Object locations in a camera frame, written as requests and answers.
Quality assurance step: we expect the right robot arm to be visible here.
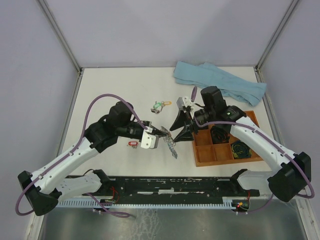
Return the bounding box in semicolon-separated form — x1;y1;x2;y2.
170;86;315;202

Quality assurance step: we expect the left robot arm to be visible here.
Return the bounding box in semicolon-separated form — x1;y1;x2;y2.
17;101;167;216

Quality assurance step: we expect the large keyring holder blue handle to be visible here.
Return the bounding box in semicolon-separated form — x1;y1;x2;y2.
160;126;178;159

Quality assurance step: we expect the rolled orange-dotted tie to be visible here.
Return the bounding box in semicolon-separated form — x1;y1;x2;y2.
210;125;230;144

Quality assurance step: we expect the light blue cloth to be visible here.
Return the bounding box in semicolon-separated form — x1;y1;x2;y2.
173;61;267;107

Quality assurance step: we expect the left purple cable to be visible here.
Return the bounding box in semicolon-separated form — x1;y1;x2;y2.
15;93;151;218

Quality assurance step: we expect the green yellow tag key bunch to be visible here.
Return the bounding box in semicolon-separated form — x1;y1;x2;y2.
150;101;172;114

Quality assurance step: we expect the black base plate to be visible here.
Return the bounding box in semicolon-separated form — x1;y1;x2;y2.
93;176;260;204

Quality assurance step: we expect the grey cable duct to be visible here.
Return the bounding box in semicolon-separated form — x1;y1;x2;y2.
56;197;236;210

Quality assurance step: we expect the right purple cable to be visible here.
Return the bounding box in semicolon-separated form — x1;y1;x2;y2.
191;86;315;215

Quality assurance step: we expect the purple cable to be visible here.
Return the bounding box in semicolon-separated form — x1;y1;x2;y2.
15;93;151;218
191;86;315;215

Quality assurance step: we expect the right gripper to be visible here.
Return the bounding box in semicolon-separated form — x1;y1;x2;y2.
169;107;215;143

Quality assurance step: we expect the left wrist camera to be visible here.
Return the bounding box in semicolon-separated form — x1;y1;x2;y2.
140;130;160;149

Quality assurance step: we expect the rolled blue-yellow tie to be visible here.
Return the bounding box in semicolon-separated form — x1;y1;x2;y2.
230;140;252;159

